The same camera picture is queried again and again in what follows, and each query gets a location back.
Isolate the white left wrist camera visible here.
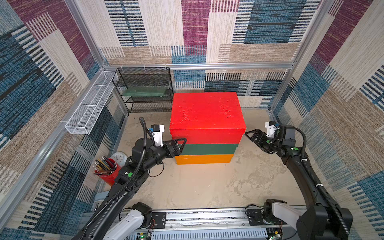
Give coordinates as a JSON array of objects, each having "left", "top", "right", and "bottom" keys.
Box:
[{"left": 149, "top": 125, "right": 165, "bottom": 147}]

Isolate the green plastic case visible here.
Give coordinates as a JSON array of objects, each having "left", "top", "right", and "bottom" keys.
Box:
[{"left": 122, "top": 87, "right": 167, "bottom": 97}]

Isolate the grey blue stapler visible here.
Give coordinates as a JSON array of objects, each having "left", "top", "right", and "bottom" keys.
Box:
[{"left": 92, "top": 191, "right": 109, "bottom": 212}]

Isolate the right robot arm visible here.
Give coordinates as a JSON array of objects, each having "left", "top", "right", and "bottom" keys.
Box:
[{"left": 245, "top": 121, "right": 353, "bottom": 240}]

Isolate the white wire mesh basket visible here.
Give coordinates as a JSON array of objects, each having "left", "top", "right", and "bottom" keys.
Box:
[{"left": 65, "top": 72, "right": 115, "bottom": 135}]

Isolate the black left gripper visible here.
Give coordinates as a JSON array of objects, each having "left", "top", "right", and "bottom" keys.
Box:
[{"left": 142, "top": 137, "right": 187, "bottom": 173}]

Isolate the red pencil cup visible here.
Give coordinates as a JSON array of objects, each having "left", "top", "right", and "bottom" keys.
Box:
[{"left": 97, "top": 165, "right": 121, "bottom": 187}]

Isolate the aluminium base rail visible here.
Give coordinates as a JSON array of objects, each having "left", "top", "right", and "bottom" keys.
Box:
[{"left": 113, "top": 206, "right": 334, "bottom": 240}]

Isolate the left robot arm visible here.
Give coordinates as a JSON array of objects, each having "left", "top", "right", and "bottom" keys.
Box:
[{"left": 74, "top": 117, "right": 187, "bottom": 240}]

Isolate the white round device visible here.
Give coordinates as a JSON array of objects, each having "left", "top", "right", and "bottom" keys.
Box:
[{"left": 110, "top": 152, "right": 128, "bottom": 168}]

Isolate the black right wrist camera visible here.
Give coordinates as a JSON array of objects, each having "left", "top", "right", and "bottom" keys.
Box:
[{"left": 265, "top": 121, "right": 296, "bottom": 140}]

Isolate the black wire mesh shelf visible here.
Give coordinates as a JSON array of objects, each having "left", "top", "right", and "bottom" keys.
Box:
[{"left": 113, "top": 67, "right": 174, "bottom": 113}]

